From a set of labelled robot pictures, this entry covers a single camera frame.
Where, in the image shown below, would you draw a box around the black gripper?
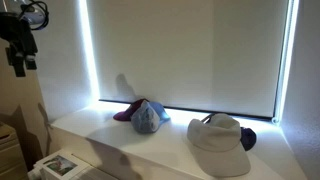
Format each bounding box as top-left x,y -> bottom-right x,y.
0,12 -> 38,78

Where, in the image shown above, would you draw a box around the light blue denim cap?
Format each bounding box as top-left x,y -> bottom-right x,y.
130,100 -> 171,135

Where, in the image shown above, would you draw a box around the white baseball cap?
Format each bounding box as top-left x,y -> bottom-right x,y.
186,112 -> 252,178

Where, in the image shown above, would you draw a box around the navy cap with yellow logo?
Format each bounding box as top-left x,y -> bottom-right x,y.
239,126 -> 258,152

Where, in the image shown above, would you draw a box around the beige storage drawers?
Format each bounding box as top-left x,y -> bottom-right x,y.
0,121 -> 30,180

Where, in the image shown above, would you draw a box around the white framed picture card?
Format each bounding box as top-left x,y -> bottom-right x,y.
33,149 -> 92,180

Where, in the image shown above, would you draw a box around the maroon baseball cap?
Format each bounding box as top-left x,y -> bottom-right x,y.
112,98 -> 149,122

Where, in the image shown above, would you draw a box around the white roller window blind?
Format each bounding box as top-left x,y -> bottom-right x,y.
85,0 -> 290,118

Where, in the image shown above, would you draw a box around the black blind bottom rail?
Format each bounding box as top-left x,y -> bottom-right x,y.
98,98 -> 275,121

